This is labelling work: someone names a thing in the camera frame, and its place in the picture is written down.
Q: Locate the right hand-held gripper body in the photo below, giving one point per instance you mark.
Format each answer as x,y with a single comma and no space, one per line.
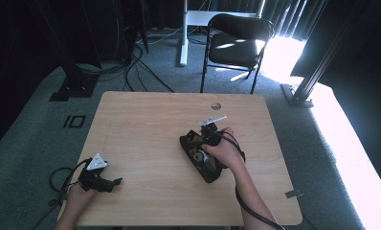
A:
211,135

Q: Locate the black metal stand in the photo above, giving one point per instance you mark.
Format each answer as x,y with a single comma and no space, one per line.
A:
73,83
306,86

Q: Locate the dark equipment cabinet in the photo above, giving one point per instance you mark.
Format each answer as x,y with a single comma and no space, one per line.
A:
128,32

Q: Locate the dark pleated curtain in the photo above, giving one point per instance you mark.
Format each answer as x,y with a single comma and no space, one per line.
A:
284,16

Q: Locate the black mesh pencil case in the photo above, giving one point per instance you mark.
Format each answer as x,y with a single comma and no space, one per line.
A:
207,172

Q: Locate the person's right hand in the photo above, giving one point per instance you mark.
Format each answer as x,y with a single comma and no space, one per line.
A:
227,150

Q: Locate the grey tape piece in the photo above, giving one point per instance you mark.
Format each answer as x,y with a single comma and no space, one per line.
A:
294,193

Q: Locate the round grey table grommet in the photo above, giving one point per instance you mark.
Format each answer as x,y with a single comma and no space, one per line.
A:
215,106

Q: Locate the person's left hand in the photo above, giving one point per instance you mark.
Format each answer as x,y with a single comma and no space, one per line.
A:
78,196

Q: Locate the black folding chair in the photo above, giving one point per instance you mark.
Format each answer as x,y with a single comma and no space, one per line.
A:
233,51

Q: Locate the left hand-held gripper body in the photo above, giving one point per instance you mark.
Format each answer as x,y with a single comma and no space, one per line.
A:
94,183

